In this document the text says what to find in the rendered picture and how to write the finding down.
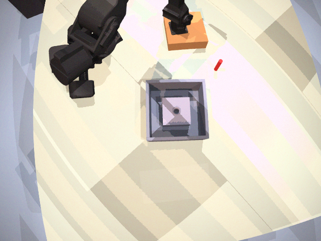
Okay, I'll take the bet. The red peg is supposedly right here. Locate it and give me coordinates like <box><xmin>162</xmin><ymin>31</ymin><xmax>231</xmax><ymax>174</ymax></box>
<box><xmin>214</xmin><ymin>59</ymin><xmax>223</xmax><ymax>71</ymax></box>

